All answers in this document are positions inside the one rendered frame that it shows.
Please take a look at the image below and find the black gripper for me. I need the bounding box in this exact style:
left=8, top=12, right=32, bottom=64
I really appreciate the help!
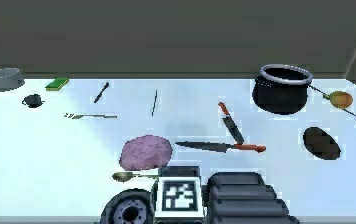
left=99, top=188, right=155, bottom=224

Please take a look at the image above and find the olive metal spoon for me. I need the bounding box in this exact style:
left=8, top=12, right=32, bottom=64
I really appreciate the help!
left=111, top=171, right=160, bottom=183

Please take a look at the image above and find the purple lumpy blob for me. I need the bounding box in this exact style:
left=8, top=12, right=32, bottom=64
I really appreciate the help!
left=119, top=134, right=173, bottom=171

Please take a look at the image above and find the grey metal fork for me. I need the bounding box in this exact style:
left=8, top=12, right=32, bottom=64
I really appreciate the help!
left=63, top=113, right=118, bottom=120

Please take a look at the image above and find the thin dark pencil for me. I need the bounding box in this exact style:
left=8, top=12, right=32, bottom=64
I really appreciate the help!
left=151, top=89, right=159, bottom=117

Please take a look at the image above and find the black butter knife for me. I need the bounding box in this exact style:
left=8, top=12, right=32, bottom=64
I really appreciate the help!
left=93, top=81, right=111, bottom=104

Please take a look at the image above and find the green yellow sponge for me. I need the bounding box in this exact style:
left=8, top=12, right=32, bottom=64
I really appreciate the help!
left=45, top=77, right=70, bottom=92

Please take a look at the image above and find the grey pan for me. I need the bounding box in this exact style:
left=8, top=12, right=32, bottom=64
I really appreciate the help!
left=0, top=67, right=26, bottom=97

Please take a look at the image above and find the large black pot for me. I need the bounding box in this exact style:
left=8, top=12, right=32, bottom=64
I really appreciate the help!
left=251, top=63, right=314, bottom=116

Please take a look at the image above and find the dark oval plate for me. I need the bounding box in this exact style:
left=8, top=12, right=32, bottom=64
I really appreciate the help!
left=302, top=126, right=342, bottom=161

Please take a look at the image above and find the orange round potato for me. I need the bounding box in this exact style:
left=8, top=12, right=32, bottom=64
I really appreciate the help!
left=329, top=90, right=354, bottom=110

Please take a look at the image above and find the long red-handled knife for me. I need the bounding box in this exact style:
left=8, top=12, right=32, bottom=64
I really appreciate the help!
left=174, top=140, right=267, bottom=154

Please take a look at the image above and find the short red-handled knife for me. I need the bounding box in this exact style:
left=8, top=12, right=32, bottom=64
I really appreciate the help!
left=217, top=101, right=246, bottom=145

